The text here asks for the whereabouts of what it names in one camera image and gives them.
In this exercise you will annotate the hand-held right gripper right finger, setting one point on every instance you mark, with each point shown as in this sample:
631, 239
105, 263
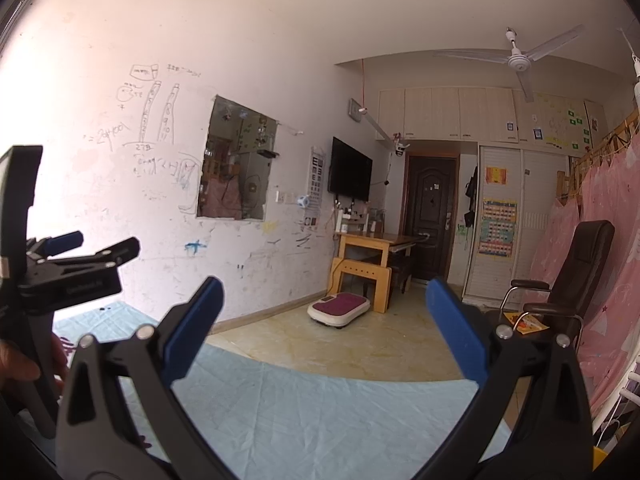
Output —
457, 330

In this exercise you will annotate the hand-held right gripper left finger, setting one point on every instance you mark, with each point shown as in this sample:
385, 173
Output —
195, 330

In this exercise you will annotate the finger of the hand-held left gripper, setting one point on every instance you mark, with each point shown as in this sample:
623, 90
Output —
110, 252
62, 242

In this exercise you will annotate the person's left hand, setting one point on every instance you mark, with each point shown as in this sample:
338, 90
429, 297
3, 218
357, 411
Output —
17, 360

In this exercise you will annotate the orange book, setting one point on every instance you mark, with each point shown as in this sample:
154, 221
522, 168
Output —
525, 324

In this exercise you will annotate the dark stool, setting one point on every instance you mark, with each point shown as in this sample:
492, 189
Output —
401, 271

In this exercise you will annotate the colourful chart poster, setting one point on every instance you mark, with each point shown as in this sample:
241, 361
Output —
497, 230

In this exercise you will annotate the dark brown door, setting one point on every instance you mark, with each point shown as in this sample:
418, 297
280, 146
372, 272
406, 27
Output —
430, 220

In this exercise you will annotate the purple and white exercise platform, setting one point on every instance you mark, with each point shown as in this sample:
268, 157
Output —
340, 307

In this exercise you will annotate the wooden desk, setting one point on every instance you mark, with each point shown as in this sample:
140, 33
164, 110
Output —
365, 242

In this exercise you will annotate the light blue printed tablecloth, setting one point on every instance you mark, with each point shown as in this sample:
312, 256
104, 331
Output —
300, 410

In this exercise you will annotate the dark hanging clothes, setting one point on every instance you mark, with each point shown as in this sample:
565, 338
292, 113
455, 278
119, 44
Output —
471, 190

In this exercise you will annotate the white wardrobe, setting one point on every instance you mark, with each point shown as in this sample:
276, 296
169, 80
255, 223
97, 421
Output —
535, 210

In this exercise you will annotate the pink curtain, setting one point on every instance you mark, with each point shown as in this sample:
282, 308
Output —
610, 260

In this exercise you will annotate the beige upper cabinets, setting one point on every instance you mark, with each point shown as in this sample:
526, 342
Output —
450, 112

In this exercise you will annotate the white ceiling fan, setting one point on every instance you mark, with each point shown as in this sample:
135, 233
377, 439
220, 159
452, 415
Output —
517, 62

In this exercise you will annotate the brown armchair with metal frame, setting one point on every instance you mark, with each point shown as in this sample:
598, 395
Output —
590, 260

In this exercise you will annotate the wall mirror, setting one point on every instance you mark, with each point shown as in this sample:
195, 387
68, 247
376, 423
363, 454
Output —
235, 160

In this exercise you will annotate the orange wall poster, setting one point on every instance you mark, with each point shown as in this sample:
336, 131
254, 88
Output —
496, 175

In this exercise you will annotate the white metal bed rail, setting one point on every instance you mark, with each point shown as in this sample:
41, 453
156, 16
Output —
620, 400

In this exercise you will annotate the black wall television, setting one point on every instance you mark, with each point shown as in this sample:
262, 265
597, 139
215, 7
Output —
350, 170

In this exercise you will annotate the white wall chart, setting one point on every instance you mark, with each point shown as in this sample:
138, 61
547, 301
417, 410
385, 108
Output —
317, 172

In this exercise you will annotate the grey wall box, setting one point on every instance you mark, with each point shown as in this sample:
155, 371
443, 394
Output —
355, 110

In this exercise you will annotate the wooden bunk bed rail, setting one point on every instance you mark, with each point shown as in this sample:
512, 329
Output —
612, 142

